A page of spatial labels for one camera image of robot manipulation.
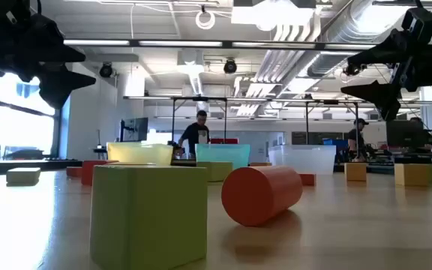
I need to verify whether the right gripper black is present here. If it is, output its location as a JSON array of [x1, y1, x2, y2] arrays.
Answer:
[[340, 0, 432, 122]]

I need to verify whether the black ceiling spot camera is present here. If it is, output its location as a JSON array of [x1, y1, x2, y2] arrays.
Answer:
[[223, 58, 238, 75], [98, 62, 114, 79], [343, 61, 367, 77]]

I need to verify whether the clear plastic bin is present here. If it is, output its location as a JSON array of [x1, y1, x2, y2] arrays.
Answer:
[[268, 145, 338, 176]]

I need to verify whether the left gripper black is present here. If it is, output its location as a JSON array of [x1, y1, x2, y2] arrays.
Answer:
[[0, 0, 97, 110]]

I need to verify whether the green foam block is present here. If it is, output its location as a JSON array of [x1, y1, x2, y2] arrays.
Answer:
[[196, 161, 234, 183], [5, 166, 41, 188]]

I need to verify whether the white coiled cable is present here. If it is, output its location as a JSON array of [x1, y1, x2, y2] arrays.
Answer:
[[195, 9, 216, 31]]

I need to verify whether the silver ventilation duct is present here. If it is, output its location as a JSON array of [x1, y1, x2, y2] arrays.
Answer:
[[305, 0, 419, 78]]

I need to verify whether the person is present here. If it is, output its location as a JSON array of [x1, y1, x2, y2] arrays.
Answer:
[[346, 118, 371, 163], [177, 109, 212, 159], [409, 116, 432, 153]]

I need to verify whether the red foam cylinder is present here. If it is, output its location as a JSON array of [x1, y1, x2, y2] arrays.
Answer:
[[221, 165, 304, 227]]

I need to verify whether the black overhead light bar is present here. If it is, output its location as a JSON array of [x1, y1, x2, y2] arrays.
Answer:
[[62, 38, 378, 52]]

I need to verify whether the blue box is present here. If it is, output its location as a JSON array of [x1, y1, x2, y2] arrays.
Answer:
[[322, 138, 349, 153]]

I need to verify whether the teal plastic bin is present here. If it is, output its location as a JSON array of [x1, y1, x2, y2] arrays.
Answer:
[[195, 143, 251, 170]]

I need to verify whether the black aluminium table frame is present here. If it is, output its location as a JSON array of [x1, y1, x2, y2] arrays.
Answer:
[[0, 159, 432, 181]]

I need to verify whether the black metal stand frame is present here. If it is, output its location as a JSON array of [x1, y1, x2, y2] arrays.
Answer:
[[171, 96, 228, 146], [304, 99, 360, 158]]

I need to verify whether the yellow plastic bin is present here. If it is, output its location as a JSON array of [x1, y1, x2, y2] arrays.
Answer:
[[106, 142, 174, 167]]

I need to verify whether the green foam cube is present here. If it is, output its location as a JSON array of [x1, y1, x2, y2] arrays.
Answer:
[[89, 164, 209, 270]]

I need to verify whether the red foam block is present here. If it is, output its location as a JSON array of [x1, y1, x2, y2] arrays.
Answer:
[[80, 160, 119, 187], [298, 172, 317, 187], [65, 166, 83, 179]]

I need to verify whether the black computer monitor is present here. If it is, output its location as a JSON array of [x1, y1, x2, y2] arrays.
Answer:
[[119, 117, 149, 143], [385, 119, 426, 149]]

